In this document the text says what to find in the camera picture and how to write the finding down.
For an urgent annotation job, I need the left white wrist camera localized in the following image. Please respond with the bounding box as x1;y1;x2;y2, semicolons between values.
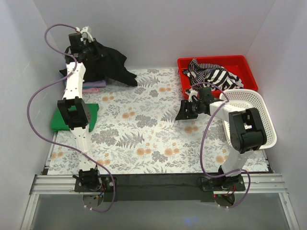
75;26;94;43

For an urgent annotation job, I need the folded green shirt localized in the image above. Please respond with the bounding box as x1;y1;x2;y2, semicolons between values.
50;103;99;133

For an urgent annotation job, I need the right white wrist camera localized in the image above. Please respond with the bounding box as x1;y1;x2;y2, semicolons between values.
185;88;198;102

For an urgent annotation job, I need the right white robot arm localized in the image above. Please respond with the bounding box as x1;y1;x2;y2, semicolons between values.
175;87;267;191

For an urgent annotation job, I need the floral patterned table mat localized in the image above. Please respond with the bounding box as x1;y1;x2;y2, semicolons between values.
47;69;268;175

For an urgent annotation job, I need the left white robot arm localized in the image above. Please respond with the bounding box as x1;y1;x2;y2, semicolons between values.
57;31;99;173

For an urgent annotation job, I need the red plastic tray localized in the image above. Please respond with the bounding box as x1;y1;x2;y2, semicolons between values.
177;55;258;99

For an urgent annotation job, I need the folded black shirt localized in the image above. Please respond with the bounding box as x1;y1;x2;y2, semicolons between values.
59;69;67;78

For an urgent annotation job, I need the black floral print t-shirt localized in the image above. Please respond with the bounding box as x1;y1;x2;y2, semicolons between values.
83;41;138;87

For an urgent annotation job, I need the folded lavender shirt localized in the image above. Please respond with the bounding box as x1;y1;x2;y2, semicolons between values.
63;76;107;88

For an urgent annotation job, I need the white perforated plastic basket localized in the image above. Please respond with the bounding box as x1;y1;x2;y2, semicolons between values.
224;89;277;150

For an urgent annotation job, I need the aluminium frame rail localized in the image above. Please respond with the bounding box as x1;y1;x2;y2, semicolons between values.
30;173;287;195

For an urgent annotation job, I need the black white striped shirt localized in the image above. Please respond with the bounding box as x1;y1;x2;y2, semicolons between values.
183;58;244;91

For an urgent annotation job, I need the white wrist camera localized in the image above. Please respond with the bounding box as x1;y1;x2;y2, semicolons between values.
185;88;198;102
75;26;94;43

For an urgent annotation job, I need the folded pink shirt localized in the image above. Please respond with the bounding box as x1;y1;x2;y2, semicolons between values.
82;88;100;93

